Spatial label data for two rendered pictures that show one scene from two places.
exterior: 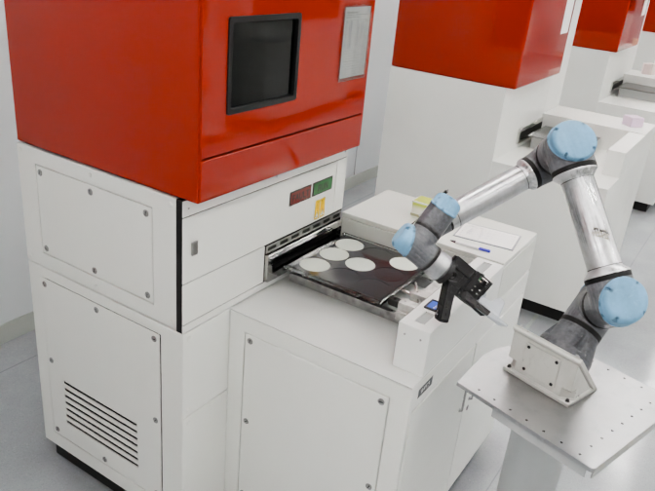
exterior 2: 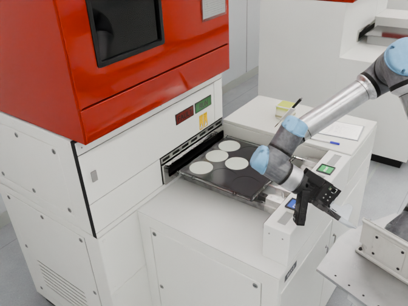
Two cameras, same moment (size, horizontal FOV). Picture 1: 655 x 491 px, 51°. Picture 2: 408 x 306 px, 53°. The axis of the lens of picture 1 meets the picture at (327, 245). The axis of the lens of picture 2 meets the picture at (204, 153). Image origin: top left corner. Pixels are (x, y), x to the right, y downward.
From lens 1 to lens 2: 61 cm
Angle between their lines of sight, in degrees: 9
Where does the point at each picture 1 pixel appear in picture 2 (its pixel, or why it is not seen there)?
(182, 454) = not seen: outside the picture
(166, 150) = (54, 103)
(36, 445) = (33, 294)
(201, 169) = (82, 118)
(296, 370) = (190, 257)
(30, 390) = not seen: hidden behind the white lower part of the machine
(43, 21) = not seen: outside the picture
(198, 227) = (94, 159)
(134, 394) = (78, 274)
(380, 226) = (252, 129)
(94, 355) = (48, 246)
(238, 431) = (158, 292)
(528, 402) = (379, 286)
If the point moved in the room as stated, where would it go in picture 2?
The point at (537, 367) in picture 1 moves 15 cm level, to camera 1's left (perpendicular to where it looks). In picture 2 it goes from (385, 254) to (336, 252)
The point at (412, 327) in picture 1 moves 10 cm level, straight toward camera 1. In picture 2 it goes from (275, 229) to (271, 251)
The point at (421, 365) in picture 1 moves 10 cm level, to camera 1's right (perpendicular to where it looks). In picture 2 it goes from (285, 258) to (317, 258)
